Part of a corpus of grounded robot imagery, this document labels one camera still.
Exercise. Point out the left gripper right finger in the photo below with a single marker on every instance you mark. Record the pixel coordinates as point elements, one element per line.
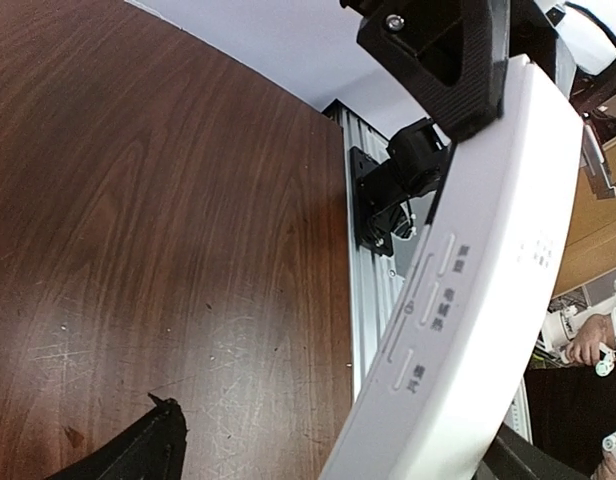
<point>510,456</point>

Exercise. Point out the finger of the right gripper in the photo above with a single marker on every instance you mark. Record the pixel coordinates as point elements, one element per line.
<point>451,56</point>

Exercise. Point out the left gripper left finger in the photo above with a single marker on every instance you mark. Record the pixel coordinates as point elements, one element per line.
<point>153,447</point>

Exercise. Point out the white remote control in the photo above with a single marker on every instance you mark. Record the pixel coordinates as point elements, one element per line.
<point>475,298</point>

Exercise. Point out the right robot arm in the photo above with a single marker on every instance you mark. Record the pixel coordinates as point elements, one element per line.
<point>574,42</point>

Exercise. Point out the person hand in background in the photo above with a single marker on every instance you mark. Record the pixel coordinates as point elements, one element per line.
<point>584,349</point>

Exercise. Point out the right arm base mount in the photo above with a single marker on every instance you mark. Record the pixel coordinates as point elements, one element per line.
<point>417,160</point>

